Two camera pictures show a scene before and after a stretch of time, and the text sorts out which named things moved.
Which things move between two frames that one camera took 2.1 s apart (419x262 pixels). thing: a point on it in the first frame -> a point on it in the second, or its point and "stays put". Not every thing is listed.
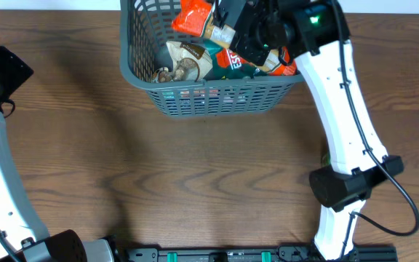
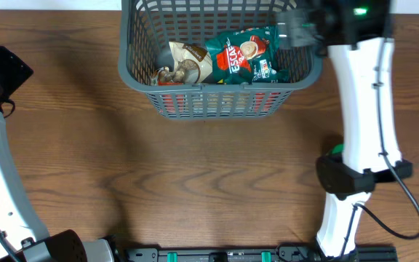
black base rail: (253, 254) stays put
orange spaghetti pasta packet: (196, 19) -> (219, 103)
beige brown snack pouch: (192, 63) stays put
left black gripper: (9, 68) stays put
